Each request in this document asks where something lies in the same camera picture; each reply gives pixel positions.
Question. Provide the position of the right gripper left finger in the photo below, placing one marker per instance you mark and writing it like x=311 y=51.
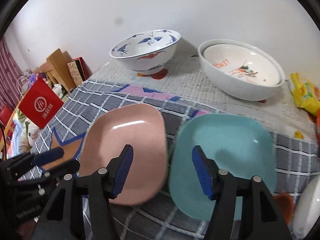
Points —
x=62 y=217

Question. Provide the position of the small white bowl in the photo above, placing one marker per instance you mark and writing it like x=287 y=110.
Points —
x=306 y=218

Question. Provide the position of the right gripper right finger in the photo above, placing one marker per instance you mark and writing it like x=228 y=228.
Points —
x=261 y=217

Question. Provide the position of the patterned brown box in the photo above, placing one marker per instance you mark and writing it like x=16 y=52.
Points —
x=79 y=70

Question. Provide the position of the yellow snack packet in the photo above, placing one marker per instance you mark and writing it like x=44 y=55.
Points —
x=305 y=94

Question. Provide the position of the red paper bag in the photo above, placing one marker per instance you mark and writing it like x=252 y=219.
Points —
x=40 y=104

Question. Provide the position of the orange snack packet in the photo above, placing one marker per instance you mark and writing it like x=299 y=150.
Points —
x=318 y=125

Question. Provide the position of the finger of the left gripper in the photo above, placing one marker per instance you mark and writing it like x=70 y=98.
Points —
x=60 y=168
x=14 y=168

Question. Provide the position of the large white bowl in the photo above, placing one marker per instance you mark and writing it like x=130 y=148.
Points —
x=234 y=86

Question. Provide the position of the pink square plate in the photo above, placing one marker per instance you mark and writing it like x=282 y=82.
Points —
x=130 y=142

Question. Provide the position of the wooden board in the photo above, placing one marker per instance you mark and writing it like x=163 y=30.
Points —
x=56 y=69

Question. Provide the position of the grey checkered cloth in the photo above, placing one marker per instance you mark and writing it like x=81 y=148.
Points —
x=297 y=162

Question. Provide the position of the teal square plate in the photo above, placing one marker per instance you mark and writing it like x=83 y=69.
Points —
x=239 y=144

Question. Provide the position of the newspaper print table mat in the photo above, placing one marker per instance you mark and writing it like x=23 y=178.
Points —
x=186 y=79

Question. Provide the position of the small brown bowl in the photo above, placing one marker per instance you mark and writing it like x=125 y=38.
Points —
x=286 y=205

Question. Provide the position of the white bowl orange drawing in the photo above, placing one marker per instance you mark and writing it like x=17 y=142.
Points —
x=243 y=63

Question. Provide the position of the blue crane patterned bowl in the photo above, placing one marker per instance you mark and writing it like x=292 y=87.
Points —
x=146 y=52

